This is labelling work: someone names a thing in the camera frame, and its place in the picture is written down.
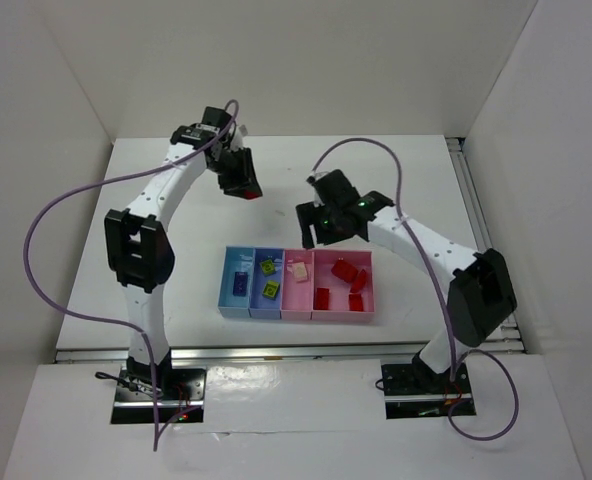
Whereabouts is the red green white lego stack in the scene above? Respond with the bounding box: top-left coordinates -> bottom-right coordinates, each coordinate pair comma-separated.
242,190 -> 263,200

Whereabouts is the red rounded lego brick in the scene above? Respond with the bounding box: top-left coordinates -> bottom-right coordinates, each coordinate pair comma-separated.
331,258 -> 359,284

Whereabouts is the red arched lego cap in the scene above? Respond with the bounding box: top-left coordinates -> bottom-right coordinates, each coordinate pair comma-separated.
350,269 -> 369,294

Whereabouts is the red rectangular lego brick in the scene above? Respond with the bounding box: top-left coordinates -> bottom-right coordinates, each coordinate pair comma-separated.
314,287 -> 330,311

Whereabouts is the green square lego brick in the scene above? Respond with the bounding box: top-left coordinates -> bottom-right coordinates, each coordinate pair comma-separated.
259,258 -> 277,276

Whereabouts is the red curved lego brick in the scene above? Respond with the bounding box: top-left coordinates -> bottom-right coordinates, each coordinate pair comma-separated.
348,293 -> 365,312

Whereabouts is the lime green lego brick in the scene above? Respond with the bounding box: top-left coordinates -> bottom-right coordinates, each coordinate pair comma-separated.
261,280 -> 280,300

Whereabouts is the purple lego brick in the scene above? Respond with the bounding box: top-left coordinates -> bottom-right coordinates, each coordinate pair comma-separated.
232,271 -> 249,297

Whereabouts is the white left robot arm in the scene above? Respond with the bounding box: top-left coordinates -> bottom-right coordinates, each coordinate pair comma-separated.
104,101 -> 262,391

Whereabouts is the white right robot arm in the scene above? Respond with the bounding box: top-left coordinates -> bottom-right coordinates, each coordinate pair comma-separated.
296,169 -> 517,382

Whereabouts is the narrow pink container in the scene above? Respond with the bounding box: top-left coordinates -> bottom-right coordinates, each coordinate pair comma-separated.
281,249 -> 314,322

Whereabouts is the light blue container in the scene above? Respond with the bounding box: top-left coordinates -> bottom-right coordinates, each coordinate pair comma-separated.
218,246 -> 255,318

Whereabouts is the wide pink container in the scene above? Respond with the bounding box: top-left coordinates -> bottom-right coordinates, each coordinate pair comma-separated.
312,249 -> 376,324

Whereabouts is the dark blue container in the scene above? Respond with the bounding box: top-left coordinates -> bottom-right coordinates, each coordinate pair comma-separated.
249,247 -> 284,320

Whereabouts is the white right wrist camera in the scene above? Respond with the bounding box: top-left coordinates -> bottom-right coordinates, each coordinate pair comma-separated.
306,170 -> 329,207

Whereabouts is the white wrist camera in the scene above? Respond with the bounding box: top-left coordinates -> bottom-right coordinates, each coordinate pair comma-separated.
228,124 -> 248,151
306,170 -> 329,207

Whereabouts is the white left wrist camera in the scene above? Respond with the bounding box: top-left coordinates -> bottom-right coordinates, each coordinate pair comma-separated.
228,124 -> 248,151

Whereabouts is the aluminium front rail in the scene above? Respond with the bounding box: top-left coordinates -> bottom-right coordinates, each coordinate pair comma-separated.
53,339 -> 527,365

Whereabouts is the aluminium rail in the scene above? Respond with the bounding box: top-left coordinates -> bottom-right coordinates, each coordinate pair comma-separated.
445,137 -> 524,352
53,339 -> 527,365

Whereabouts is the aluminium right rail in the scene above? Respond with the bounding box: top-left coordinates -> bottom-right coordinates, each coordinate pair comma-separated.
445,137 -> 524,352

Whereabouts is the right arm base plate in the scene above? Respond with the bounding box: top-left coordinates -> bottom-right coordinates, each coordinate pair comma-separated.
374,363 -> 476,420

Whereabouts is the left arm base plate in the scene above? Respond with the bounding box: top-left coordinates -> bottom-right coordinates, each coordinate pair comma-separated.
108,367 -> 207,425

